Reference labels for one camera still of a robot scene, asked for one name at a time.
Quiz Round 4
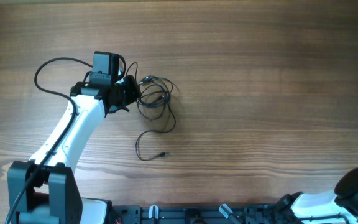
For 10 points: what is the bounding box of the black cable bundle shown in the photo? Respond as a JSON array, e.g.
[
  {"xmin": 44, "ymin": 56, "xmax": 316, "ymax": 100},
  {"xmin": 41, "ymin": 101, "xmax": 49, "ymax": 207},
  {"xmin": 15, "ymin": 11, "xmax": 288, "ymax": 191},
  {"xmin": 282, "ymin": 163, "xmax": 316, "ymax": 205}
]
[{"xmin": 125, "ymin": 62, "xmax": 177, "ymax": 162}]

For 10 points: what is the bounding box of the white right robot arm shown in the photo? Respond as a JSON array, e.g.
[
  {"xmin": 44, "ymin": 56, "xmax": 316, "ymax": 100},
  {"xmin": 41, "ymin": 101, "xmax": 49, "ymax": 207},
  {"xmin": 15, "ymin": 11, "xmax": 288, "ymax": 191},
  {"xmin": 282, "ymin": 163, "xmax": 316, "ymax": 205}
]
[{"xmin": 271, "ymin": 167, "xmax": 358, "ymax": 224}]

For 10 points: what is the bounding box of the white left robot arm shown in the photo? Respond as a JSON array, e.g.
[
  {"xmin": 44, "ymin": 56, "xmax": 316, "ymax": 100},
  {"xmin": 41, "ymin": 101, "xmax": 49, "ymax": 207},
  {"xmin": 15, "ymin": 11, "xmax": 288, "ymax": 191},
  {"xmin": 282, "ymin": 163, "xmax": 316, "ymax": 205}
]
[{"xmin": 6, "ymin": 52, "xmax": 140, "ymax": 224}]

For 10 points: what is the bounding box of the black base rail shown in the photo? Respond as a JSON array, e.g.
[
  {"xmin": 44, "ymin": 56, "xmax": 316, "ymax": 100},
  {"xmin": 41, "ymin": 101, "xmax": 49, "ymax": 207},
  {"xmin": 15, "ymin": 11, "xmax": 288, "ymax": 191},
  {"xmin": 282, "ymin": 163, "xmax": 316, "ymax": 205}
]
[{"xmin": 113, "ymin": 204, "xmax": 291, "ymax": 224}]

